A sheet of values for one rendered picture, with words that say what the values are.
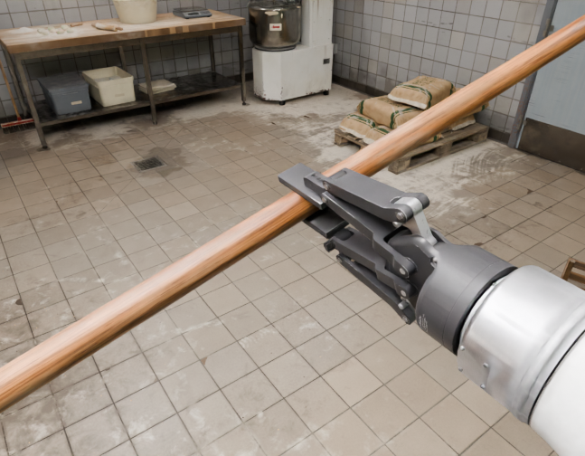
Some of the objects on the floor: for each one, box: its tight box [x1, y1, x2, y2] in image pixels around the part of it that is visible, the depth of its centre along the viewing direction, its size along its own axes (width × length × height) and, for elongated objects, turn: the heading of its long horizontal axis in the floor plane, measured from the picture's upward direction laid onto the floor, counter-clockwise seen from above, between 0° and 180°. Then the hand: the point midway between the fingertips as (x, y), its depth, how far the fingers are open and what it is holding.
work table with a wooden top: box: [0, 9, 246, 149], centre depth 470 cm, size 220×80×90 cm, turn 126°
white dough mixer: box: [247, 0, 334, 106], centre depth 510 cm, size 92×59×132 cm, turn 126°
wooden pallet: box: [334, 122, 489, 175], centre depth 426 cm, size 120×80×14 cm, turn 126°
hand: (312, 199), depth 46 cm, fingers closed on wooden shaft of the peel, 3 cm apart
